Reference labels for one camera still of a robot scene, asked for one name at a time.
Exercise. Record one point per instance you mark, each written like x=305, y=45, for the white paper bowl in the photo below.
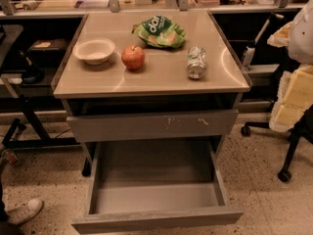
x=94, y=51

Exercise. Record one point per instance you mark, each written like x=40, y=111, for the white sneaker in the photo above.
x=26, y=212

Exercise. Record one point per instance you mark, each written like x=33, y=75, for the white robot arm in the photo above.
x=295, y=92

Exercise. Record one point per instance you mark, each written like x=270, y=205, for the grey top drawer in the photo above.
x=151, y=126

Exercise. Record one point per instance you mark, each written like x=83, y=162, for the open grey middle drawer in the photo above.
x=152, y=184

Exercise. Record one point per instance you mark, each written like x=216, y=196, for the white handled tool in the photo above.
x=250, y=48

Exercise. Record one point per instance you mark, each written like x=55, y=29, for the grey drawer cabinet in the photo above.
x=162, y=84

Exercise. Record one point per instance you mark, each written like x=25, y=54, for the silver green soda can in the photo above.
x=196, y=63

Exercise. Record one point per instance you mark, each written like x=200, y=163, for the red apple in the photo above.
x=133, y=57

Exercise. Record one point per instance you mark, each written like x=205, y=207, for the black box on shelf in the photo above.
x=47, y=52

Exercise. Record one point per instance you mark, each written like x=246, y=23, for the green chip bag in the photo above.
x=160, y=32

